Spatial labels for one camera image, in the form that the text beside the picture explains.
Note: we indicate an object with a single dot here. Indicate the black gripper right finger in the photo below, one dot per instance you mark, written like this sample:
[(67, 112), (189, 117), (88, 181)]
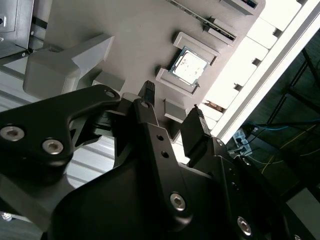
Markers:
[(250, 195)]

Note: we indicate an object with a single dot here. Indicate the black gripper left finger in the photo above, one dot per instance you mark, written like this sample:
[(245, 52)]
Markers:
[(37, 122)]

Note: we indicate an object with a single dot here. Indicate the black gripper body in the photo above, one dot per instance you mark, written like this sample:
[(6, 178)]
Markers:
[(112, 212)]

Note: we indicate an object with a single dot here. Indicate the silver CPU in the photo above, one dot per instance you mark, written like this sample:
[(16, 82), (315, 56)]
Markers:
[(188, 66)]

